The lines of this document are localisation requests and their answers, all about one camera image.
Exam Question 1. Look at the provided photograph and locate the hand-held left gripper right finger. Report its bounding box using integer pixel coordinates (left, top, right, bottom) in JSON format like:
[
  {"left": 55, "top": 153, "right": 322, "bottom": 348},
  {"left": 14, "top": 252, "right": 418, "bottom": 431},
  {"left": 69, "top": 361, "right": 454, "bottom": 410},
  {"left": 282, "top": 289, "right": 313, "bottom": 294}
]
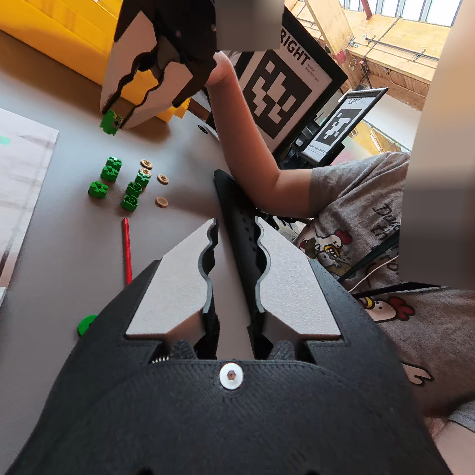
[{"left": 255, "top": 216, "right": 342, "bottom": 345}]

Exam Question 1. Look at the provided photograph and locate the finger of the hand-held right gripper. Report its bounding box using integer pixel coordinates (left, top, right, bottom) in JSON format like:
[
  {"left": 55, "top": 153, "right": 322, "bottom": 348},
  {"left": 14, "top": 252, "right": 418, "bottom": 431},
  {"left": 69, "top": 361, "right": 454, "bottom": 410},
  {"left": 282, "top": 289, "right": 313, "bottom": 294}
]
[
  {"left": 100, "top": 10, "right": 160, "bottom": 114},
  {"left": 120, "top": 59, "right": 195, "bottom": 130}
]

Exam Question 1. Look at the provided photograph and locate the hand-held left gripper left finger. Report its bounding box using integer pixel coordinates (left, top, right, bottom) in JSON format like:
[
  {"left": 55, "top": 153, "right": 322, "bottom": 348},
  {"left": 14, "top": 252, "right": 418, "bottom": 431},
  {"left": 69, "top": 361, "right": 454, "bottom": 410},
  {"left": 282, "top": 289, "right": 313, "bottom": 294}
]
[{"left": 125, "top": 218, "right": 219, "bottom": 345}]

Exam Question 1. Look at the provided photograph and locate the green round brick piece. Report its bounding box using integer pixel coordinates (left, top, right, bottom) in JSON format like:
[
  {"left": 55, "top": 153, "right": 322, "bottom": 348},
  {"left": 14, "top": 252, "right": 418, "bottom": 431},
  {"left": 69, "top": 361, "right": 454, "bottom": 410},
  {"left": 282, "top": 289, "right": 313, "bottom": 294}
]
[{"left": 99, "top": 110, "right": 124, "bottom": 136}]

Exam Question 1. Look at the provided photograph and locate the person's right forearm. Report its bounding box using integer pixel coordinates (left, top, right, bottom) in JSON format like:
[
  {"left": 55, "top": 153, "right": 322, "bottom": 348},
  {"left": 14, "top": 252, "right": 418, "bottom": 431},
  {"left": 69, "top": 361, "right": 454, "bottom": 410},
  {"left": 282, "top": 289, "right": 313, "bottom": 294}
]
[{"left": 204, "top": 51, "right": 316, "bottom": 219}]

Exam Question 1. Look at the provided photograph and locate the grey desk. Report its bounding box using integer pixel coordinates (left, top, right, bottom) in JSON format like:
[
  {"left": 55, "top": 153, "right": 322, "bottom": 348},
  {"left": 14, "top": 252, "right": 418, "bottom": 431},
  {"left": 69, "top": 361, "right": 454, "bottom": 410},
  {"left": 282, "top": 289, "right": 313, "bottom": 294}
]
[{"left": 0, "top": 30, "right": 257, "bottom": 468}]

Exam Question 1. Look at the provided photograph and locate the red thin rod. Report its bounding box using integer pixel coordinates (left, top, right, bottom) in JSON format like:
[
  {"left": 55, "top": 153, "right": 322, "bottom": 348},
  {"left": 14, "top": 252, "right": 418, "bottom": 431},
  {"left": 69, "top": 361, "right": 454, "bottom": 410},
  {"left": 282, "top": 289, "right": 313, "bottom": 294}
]
[{"left": 122, "top": 218, "right": 133, "bottom": 285}]

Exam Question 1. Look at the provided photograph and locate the yellow plastic bin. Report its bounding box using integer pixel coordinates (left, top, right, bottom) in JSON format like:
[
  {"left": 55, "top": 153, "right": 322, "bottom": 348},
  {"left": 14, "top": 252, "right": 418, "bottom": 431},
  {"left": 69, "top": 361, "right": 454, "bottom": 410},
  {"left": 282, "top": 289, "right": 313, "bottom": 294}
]
[{"left": 0, "top": 0, "right": 190, "bottom": 123}]

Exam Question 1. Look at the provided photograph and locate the black dimpled wrist rest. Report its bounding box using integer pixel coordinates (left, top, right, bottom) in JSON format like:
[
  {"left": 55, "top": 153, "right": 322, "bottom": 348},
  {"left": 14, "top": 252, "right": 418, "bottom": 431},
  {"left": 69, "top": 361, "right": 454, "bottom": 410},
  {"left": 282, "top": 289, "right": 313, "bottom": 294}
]
[{"left": 213, "top": 169, "right": 269, "bottom": 327}]

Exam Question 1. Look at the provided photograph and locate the cluster of green round bricks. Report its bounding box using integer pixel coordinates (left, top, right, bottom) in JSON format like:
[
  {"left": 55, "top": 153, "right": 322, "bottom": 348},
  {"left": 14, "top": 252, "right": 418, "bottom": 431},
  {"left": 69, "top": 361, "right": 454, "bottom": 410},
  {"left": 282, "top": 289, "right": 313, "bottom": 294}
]
[{"left": 88, "top": 156, "right": 151, "bottom": 212}]

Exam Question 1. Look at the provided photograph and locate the person in grey shirt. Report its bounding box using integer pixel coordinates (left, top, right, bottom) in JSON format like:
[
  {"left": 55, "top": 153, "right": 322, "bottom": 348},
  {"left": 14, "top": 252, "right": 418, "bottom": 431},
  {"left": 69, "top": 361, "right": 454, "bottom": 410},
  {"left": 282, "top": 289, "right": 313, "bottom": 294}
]
[{"left": 293, "top": 151, "right": 475, "bottom": 435}]

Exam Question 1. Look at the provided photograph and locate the black framed marker sign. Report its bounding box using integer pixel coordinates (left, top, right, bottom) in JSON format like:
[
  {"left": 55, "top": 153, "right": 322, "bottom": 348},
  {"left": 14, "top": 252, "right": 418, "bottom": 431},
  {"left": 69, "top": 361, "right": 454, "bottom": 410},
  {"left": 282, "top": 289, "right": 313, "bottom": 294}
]
[
  {"left": 226, "top": 7, "right": 349, "bottom": 164},
  {"left": 297, "top": 87, "right": 389, "bottom": 167}
]

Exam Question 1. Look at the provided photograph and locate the instruction booklet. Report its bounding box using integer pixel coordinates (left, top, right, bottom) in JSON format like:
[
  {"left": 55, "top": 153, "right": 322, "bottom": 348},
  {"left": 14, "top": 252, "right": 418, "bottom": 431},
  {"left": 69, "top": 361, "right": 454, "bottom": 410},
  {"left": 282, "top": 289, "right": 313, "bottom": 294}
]
[{"left": 0, "top": 108, "right": 60, "bottom": 309}]

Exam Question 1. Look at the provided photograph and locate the person's bare leg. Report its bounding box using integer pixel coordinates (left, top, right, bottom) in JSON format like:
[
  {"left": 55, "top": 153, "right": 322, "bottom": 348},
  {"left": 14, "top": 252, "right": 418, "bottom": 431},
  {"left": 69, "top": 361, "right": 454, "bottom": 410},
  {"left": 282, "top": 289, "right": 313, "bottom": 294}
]
[{"left": 427, "top": 406, "right": 475, "bottom": 475}]

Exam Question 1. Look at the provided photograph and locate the white thin cable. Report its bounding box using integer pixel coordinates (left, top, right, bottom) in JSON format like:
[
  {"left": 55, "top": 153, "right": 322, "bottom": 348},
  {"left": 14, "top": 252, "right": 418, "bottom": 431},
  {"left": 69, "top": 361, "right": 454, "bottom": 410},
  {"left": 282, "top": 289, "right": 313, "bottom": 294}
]
[{"left": 345, "top": 254, "right": 401, "bottom": 294}]

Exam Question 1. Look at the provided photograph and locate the black lanyard strap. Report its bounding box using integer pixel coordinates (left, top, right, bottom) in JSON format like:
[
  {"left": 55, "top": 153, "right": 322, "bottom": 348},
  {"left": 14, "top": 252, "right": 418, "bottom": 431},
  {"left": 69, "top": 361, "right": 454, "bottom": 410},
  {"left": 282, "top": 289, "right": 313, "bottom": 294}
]
[{"left": 336, "top": 230, "right": 444, "bottom": 299}]

